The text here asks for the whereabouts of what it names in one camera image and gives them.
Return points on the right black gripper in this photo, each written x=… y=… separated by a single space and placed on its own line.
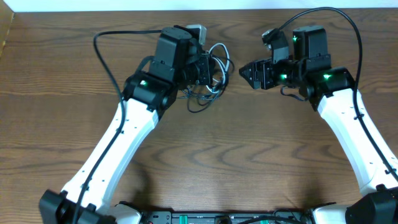
x=261 y=70

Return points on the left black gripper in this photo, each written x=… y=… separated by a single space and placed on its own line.
x=208 y=65

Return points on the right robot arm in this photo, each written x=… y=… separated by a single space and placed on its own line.
x=330 y=91

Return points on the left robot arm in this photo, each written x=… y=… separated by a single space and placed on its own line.
x=179 y=61

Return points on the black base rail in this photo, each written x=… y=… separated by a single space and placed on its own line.
x=279 y=216

